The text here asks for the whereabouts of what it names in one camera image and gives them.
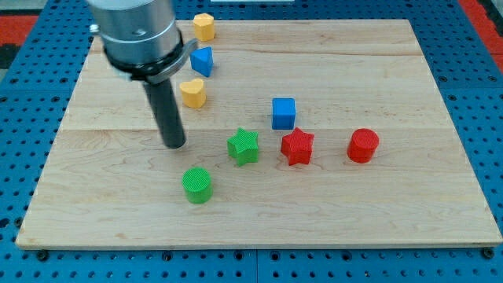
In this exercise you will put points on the yellow hexagon block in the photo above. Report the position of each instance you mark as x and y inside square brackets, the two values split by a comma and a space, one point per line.
[204, 27]

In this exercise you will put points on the blue triangle block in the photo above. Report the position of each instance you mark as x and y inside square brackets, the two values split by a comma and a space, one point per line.
[202, 61]

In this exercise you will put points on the green star block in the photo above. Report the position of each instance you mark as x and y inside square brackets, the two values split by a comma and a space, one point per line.
[244, 146]

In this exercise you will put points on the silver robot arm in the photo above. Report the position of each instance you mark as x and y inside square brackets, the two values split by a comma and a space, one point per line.
[141, 39]

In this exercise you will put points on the wooden board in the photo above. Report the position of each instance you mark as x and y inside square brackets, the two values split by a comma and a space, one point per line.
[110, 183]

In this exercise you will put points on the red cylinder block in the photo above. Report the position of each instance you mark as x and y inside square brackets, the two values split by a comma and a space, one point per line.
[362, 145]

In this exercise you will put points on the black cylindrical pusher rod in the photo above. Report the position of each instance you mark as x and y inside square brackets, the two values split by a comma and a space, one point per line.
[165, 110]

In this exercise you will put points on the blue cube block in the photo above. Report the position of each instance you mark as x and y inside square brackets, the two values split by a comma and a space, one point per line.
[283, 113]

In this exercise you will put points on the yellow heart block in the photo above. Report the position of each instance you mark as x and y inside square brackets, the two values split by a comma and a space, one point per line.
[193, 93]

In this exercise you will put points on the green cylinder block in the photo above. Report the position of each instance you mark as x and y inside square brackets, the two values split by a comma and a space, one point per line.
[196, 183]

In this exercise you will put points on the red star block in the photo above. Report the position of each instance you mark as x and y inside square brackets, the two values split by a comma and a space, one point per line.
[297, 146]

